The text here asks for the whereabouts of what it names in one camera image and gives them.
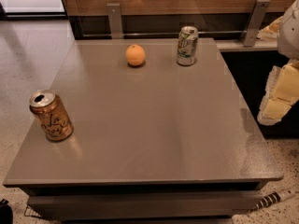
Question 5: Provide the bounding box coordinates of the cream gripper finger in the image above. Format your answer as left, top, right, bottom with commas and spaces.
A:
257, 17, 282, 41
257, 60, 299, 126

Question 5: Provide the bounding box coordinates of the white green 7up can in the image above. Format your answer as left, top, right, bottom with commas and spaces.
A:
177, 26, 198, 66

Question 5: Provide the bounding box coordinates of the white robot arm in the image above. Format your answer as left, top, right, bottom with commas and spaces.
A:
257, 0, 299, 126

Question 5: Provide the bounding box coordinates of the orange LaCroix can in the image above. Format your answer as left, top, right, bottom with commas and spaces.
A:
29, 90, 74, 142

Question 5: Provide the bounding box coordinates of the orange fruit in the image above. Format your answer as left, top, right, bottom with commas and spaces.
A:
125, 44, 146, 66

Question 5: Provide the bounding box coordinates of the black object on floor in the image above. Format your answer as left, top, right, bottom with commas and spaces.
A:
0, 199, 13, 224

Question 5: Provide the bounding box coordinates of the right metal wall bracket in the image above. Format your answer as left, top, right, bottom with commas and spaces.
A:
240, 0, 270, 47

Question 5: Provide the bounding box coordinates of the metal wall bracket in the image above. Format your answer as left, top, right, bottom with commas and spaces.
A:
107, 3, 123, 39
240, 0, 270, 47

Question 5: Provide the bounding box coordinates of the striped black white cable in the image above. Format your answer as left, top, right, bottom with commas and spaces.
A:
249, 188, 297, 213

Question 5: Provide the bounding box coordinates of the left metal wall bracket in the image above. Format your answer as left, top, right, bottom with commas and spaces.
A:
107, 3, 123, 39

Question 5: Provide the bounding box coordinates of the horizontal metal rail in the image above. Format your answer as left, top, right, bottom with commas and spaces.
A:
81, 31, 248, 39

